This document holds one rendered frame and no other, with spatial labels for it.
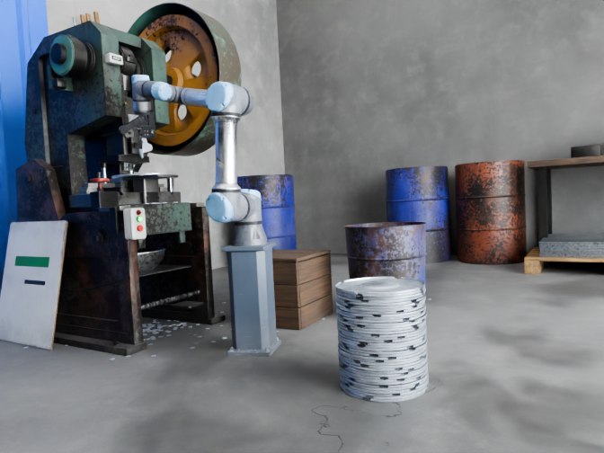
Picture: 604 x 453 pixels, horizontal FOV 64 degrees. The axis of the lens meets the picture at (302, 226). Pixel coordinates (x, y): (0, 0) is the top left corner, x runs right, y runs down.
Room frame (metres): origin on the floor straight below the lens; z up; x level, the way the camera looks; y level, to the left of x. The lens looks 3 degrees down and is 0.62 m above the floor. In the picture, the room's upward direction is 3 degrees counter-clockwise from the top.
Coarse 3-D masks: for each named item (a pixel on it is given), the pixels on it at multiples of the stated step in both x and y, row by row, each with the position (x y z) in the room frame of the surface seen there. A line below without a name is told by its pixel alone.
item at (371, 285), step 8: (344, 280) 1.67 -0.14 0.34; (352, 280) 1.70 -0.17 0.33; (360, 280) 1.69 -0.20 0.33; (368, 280) 1.68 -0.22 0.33; (376, 280) 1.67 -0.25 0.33; (384, 280) 1.63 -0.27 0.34; (392, 280) 1.66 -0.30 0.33; (400, 280) 1.65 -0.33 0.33; (408, 280) 1.64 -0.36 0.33; (416, 280) 1.63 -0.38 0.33; (336, 288) 1.56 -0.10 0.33; (344, 288) 1.57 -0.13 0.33; (352, 288) 1.56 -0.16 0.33; (360, 288) 1.55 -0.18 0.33; (368, 288) 1.53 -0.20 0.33; (376, 288) 1.52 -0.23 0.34; (384, 288) 1.52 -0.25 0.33; (392, 288) 1.52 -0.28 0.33; (400, 288) 1.52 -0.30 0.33; (408, 288) 1.51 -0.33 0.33
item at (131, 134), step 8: (128, 104) 2.40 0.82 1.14; (128, 112) 2.40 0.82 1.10; (128, 120) 2.39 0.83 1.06; (136, 128) 2.43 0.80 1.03; (112, 136) 2.40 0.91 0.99; (120, 136) 2.37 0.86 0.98; (128, 136) 2.37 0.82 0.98; (136, 136) 2.43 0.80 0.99; (112, 144) 2.40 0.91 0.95; (120, 144) 2.37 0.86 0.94; (128, 144) 2.38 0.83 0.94; (136, 144) 2.37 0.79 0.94; (112, 152) 2.40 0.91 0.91; (120, 152) 2.37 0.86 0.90; (128, 152) 2.38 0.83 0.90; (136, 152) 2.39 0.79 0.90
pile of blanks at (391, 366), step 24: (336, 312) 1.57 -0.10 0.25; (360, 312) 1.46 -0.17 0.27; (384, 312) 1.44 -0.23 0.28; (408, 312) 1.48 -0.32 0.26; (360, 336) 1.46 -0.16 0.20; (384, 336) 1.43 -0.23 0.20; (408, 336) 1.45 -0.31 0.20; (360, 360) 1.46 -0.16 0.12; (384, 360) 1.43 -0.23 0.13; (408, 360) 1.45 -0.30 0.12; (360, 384) 1.46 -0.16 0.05; (384, 384) 1.44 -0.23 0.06; (408, 384) 1.44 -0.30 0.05
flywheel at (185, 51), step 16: (176, 16) 2.70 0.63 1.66; (144, 32) 2.84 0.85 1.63; (160, 32) 2.80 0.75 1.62; (176, 32) 2.75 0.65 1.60; (192, 32) 2.65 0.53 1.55; (208, 32) 2.62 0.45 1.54; (176, 48) 2.76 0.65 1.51; (192, 48) 2.70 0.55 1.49; (208, 48) 2.60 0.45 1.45; (176, 64) 2.76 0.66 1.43; (192, 64) 2.73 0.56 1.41; (208, 64) 2.60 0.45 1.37; (176, 80) 2.72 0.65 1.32; (192, 80) 2.70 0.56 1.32; (208, 80) 2.65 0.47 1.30; (176, 112) 2.80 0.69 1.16; (192, 112) 2.71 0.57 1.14; (208, 112) 2.61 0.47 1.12; (176, 128) 2.78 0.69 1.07; (192, 128) 2.67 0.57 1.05; (160, 144) 2.80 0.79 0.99; (176, 144) 2.73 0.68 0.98
